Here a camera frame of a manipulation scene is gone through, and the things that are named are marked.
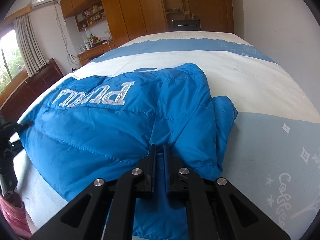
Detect person's left forearm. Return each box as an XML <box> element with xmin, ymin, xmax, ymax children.
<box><xmin>0</xmin><ymin>192</ymin><xmax>32</xmax><ymax>239</ymax></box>

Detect wooden wardrobe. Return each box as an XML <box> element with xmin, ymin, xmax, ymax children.
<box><xmin>61</xmin><ymin>0</ymin><xmax>168</xmax><ymax>48</ymax></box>

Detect wooden door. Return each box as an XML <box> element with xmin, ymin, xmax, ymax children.
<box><xmin>180</xmin><ymin>0</ymin><xmax>235</xmax><ymax>33</ymax></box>

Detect hanging wall cables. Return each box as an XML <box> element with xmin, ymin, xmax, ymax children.
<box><xmin>56</xmin><ymin>2</ymin><xmax>78</xmax><ymax>68</ymax></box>

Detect bed with light blue blanket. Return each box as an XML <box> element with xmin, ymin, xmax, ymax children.
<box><xmin>15</xmin><ymin>31</ymin><xmax>320</xmax><ymax>240</ymax></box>

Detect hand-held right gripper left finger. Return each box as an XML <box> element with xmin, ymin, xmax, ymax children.
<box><xmin>32</xmin><ymin>143</ymin><xmax>157</xmax><ymax>240</ymax></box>

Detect dark wooden headboard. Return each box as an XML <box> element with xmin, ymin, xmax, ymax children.
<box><xmin>0</xmin><ymin>58</ymin><xmax>64</xmax><ymax>121</ymax></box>

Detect black chair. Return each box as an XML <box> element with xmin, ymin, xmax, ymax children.
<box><xmin>172</xmin><ymin>19</ymin><xmax>202</xmax><ymax>32</ymax></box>

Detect wooden corner shelf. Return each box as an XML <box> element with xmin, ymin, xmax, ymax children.
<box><xmin>159</xmin><ymin>0</ymin><xmax>185</xmax><ymax>32</ymax></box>

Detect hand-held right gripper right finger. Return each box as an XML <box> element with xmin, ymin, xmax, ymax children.
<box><xmin>163</xmin><ymin>144</ymin><xmax>291</xmax><ymax>240</ymax></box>

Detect window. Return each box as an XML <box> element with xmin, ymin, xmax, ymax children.
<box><xmin>0</xmin><ymin>29</ymin><xmax>28</xmax><ymax>88</ymax></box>

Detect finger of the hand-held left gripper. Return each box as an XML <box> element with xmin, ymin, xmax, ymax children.
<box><xmin>0</xmin><ymin>121</ymin><xmax>33</xmax><ymax>134</ymax></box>

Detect blue quilted jacket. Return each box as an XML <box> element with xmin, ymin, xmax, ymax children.
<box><xmin>19</xmin><ymin>62</ymin><xmax>238</xmax><ymax>240</ymax></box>

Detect beige curtain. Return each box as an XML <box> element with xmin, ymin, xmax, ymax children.
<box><xmin>13</xmin><ymin>13</ymin><xmax>49</xmax><ymax>77</ymax></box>

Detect wooden desk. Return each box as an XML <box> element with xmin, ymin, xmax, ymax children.
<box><xmin>77</xmin><ymin>40</ymin><xmax>116</xmax><ymax>67</ymax></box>

